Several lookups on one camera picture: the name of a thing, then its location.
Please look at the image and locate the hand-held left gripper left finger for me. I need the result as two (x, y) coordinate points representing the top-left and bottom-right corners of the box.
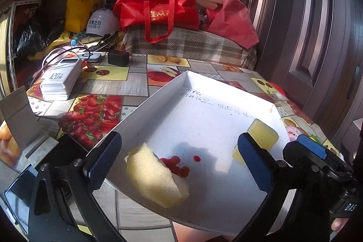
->
(27, 131), (125, 242)

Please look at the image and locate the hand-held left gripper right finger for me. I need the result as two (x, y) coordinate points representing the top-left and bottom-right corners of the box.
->
(234, 133), (331, 242)

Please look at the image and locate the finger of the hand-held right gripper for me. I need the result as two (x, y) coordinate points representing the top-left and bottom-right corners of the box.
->
(283, 134), (341, 178)

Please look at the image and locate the pale yellow sponge piece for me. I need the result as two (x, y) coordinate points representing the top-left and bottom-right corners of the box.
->
(125, 142), (190, 208)

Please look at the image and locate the white cardboard box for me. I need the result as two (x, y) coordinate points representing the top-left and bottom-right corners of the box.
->
(93, 70), (291, 234)

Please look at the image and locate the person's right hand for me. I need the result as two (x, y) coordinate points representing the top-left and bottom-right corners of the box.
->
(331, 218), (350, 233)

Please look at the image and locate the yellow rectangular sponge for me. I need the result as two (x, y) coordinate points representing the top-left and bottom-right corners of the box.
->
(233, 119), (280, 173)

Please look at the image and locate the red cloth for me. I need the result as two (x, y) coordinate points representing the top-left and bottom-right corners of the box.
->
(267, 82), (287, 99)

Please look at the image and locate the small red bead cluster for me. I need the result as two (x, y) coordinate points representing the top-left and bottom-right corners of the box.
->
(159, 155), (202, 178)

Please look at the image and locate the fruit print tablecloth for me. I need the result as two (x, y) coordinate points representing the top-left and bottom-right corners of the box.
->
(0, 52), (343, 242)

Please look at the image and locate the white power bank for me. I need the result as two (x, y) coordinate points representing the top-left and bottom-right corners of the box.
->
(40, 58), (83, 101)

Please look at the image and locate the black phone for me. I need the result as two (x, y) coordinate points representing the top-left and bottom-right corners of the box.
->
(4, 133), (89, 234)

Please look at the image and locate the small open white box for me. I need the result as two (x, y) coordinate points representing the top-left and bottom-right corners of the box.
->
(0, 86), (59, 169)

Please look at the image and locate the black power adapter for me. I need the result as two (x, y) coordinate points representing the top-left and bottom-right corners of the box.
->
(107, 50), (130, 67)

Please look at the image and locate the silver flat device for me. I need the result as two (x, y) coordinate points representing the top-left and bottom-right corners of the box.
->
(84, 52), (103, 63)

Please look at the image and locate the brown metal door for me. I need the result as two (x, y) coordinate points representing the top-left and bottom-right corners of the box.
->
(247, 0), (363, 152)

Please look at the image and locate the plaid blanket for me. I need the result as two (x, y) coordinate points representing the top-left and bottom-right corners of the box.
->
(118, 27), (257, 70)

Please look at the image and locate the white helmet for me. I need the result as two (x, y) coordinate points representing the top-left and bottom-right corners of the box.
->
(85, 8), (122, 37)

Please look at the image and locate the black plastic bag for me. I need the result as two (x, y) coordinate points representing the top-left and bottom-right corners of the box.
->
(17, 18), (61, 58)

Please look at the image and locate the red plastic bag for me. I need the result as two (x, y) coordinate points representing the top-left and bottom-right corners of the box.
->
(205, 0), (260, 50)

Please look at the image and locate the yellow bag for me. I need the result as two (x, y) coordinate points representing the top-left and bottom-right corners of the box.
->
(65, 0), (102, 33)

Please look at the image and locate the white metal rack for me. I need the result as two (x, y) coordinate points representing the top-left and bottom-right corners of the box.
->
(0, 0), (69, 95)

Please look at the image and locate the red tote bag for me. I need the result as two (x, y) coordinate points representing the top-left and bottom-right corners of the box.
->
(113, 0), (199, 44)

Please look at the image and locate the black cable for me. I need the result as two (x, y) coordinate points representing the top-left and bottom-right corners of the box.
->
(42, 46), (92, 68)

